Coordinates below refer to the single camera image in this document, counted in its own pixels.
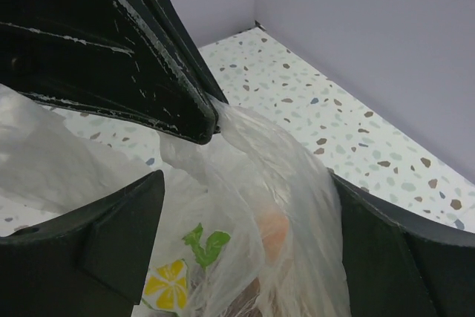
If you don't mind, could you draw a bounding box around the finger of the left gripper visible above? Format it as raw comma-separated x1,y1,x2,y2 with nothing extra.
1,0,219,145
143,0,228,103

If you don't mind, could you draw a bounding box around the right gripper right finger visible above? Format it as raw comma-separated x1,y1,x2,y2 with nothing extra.
332,174,474,317

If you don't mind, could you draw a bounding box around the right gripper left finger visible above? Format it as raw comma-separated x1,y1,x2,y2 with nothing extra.
1,170,165,317

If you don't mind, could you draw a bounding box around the orange fake pineapple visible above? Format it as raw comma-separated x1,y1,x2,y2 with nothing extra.
257,210,289,263

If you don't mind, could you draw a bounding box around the clear printed plastic bag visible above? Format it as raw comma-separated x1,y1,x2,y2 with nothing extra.
1,86,350,316

